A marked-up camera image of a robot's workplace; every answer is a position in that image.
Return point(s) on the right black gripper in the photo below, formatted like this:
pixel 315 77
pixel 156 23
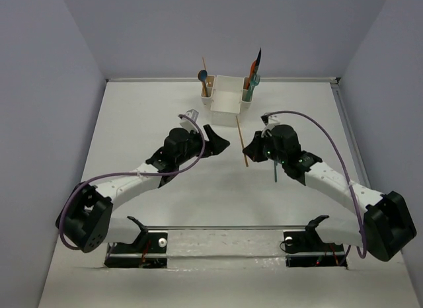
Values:
pixel 252 151

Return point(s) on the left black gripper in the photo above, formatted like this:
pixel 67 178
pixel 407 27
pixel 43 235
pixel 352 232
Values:
pixel 205 143

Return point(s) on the long teal chopstick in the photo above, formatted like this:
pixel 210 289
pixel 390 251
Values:
pixel 275 171

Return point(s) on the white utensil caddy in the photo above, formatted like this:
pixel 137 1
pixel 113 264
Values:
pixel 226 99

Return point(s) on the orange spoon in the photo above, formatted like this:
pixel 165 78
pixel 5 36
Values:
pixel 205 90

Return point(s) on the teal plastic knife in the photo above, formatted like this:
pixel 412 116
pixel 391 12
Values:
pixel 248 96

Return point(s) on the blue spoon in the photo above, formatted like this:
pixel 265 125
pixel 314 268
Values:
pixel 203 76

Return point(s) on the teal plastic fork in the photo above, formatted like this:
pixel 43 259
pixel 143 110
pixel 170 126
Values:
pixel 256 78

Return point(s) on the orange plastic knife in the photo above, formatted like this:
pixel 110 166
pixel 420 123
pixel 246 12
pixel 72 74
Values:
pixel 253 70

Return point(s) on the black handled steel knife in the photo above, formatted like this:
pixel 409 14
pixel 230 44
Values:
pixel 259 57

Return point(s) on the long orange chopstick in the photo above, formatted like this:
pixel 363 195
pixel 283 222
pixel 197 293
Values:
pixel 241 140

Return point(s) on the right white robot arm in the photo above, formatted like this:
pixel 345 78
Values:
pixel 382 225

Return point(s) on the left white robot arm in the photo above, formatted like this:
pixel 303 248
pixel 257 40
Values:
pixel 86 220

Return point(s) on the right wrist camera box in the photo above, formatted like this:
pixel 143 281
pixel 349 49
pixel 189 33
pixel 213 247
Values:
pixel 269 121

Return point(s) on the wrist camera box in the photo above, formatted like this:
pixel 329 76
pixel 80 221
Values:
pixel 269 121
pixel 188 120

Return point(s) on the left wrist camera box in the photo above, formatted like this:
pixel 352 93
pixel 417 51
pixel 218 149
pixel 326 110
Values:
pixel 188 120

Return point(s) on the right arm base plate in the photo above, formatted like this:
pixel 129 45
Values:
pixel 304 251

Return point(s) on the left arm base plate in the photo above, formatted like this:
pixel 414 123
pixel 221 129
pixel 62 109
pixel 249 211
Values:
pixel 150 253

